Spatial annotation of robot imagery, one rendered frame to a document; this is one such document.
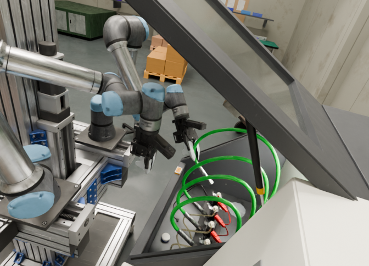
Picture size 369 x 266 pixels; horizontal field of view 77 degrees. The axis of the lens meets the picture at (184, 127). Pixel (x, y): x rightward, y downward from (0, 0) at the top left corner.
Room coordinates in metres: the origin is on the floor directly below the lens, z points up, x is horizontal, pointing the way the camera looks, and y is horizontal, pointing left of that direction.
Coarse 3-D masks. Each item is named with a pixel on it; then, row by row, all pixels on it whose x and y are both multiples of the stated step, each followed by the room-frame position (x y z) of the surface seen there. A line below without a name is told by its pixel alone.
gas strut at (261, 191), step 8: (248, 128) 0.42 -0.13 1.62; (248, 136) 0.42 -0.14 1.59; (256, 136) 0.43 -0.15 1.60; (256, 144) 0.42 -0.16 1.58; (256, 152) 0.42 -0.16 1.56; (256, 160) 0.42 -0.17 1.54; (256, 168) 0.42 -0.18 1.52; (256, 176) 0.42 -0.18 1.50; (256, 184) 0.42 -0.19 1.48; (264, 192) 0.42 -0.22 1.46
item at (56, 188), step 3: (54, 180) 0.63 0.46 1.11; (54, 183) 0.62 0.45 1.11; (57, 183) 0.66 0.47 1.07; (54, 186) 0.61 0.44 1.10; (57, 186) 0.62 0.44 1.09; (54, 189) 0.60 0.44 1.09; (57, 189) 0.62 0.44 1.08; (60, 189) 0.64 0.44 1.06; (54, 192) 0.60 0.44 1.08; (57, 192) 0.61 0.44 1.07; (60, 192) 0.63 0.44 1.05; (54, 195) 0.59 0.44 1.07; (57, 195) 0.60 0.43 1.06; (60, 195) 0.62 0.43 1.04; (54, 198) 0.58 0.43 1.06; (57, 198) 0.60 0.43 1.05; (54, 201) 0.58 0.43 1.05
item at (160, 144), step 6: (150, 138) 0.67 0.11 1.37; (156, 138) 0.68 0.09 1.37; (162, 138) 0.70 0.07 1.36; (156, 144) 0.66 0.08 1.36; (162, 144) 0.67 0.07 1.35; (168, 144) 0.69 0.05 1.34; (162, 150) 0.66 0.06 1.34; (168, 150) 0.67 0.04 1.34; (174, 150) 0.68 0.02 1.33; (168, 156) 0.66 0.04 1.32
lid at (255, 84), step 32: (128, 0) 0.44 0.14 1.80; (160, 0) 0.45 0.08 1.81; (192, 0) 0.78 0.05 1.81; (160, 32) 0.43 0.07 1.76; (192, 32) 0.43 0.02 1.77; (224, 32) 0.76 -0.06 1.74; (192, 64) 0.41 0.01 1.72; (224, 64) 0.42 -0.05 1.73; (256, 64) 0.75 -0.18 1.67; (224, 96) 0.40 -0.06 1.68; (256, 96) 0.41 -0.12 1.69; (288, 96) 0.73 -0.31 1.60; (256, 128) 0.39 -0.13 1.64; (288, 128) 0.39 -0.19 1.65; (320, 128) 0.61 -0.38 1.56; (288, 160) 0.37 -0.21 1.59; (320, 160) 0.37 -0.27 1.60; (352, 160) 0.59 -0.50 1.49; (352, 192) 0.36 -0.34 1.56
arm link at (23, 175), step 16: (0, 112) 0.47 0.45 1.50; (0, 128) 0.44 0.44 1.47; (0, 144) 0.43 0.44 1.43; (16, 144) 0.47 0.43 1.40; (0, 160) 0.42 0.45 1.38; (16, 160) 0.45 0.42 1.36; (0, 176) 0.43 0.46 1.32; (16, 176) 0.44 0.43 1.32; (32, 176) 0.47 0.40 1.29; (48, 176) 0.53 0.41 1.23; (16, 192) 0.42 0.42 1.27; (32, 192) 0.44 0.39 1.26; (48, 192) 0.47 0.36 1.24; (16, 208) 0.41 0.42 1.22; (32, 208) 0.43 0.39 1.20; (48, 208) 0.45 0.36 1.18
